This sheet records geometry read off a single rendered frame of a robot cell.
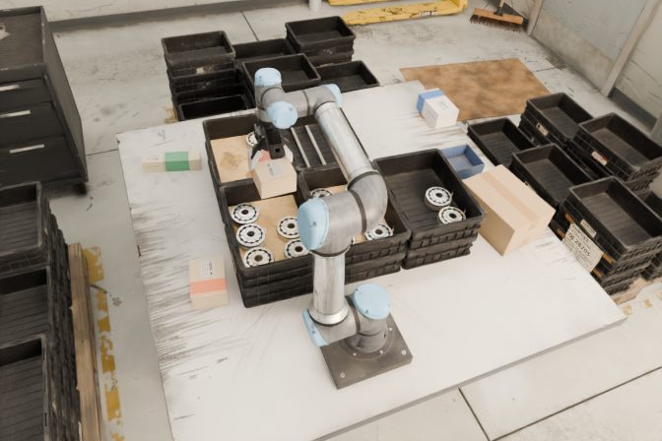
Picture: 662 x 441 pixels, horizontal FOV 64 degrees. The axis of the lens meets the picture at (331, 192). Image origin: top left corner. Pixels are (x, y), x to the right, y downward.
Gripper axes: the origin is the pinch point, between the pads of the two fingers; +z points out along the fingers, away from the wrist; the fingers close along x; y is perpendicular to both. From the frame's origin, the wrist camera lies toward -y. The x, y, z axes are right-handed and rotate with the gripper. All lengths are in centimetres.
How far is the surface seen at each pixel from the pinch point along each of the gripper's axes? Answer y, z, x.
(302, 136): 43, 27, -27
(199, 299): -20, 34, 32
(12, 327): 18, 72, 102
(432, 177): 2, 27, -70
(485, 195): -16, 24, -82
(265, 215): 3.8, 26.7, 1.6
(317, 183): 10.3, 23.3, -21.6
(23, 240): 52, 60, 94
